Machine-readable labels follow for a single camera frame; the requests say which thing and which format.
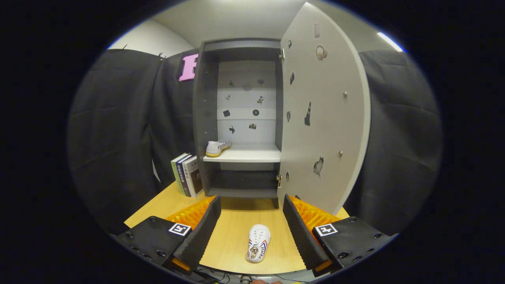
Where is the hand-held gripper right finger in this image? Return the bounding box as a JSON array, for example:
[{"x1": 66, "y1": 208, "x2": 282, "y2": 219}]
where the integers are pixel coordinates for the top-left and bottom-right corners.
[{"x1": 283, "y1": 194, "x2": 399, "y2": 277}]

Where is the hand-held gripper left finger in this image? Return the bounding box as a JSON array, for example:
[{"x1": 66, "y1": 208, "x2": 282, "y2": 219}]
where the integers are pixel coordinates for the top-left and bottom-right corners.
[{"x1": 112, "y1": 195, "x2": 222, "y2": 277}]

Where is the white canvas shoe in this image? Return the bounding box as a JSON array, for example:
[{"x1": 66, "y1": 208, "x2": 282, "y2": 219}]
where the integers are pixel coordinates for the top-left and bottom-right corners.
[
  {"x1": 246, "y1": 224, "x2": 271, "y2": 263},
  {"x1": 206, "y1": 141, "x2": 232, "y2": 157}
]

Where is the beige shoe cabinet door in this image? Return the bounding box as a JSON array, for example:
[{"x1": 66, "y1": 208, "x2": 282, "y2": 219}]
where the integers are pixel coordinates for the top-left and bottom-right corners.
[{"x1": 277, "y1": 2, "x2": 371, "y2": 215}]

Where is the grey shoe cabinet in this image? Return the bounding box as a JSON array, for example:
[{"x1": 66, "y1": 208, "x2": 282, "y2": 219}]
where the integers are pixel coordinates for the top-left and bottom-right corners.
[{"x1": 193, "y1": 38, "x2": 282, "y2": 209}]

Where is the white cover book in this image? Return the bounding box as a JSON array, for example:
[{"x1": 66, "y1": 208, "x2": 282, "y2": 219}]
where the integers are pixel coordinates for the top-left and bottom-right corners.
[{"x1": 182, "y1": 156, "x2": 204, "y2": 198}]

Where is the dark blue book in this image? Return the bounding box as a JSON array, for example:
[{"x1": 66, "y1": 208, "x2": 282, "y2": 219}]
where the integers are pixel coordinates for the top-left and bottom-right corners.
[{"x1": 176, "y1": 155, "x2": 194, "y2": 197}]

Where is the black backdrop cloth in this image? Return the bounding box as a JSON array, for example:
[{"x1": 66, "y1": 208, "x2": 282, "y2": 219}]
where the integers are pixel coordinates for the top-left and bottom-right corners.
[{"x1": 67, "y1": 48, "x2": 442, "y2": 235}]

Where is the narrow ceiling light strip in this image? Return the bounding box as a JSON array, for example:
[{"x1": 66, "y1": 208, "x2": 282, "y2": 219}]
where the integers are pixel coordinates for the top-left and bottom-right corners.
[{"x1": 377, "y1": 32, "x2": 405, "y2": 52}]

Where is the black cable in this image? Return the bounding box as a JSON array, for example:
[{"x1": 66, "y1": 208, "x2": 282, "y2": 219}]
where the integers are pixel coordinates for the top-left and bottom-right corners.
[{"x1": 195, "y1": 268, "x2": 245, "y2": 284}]

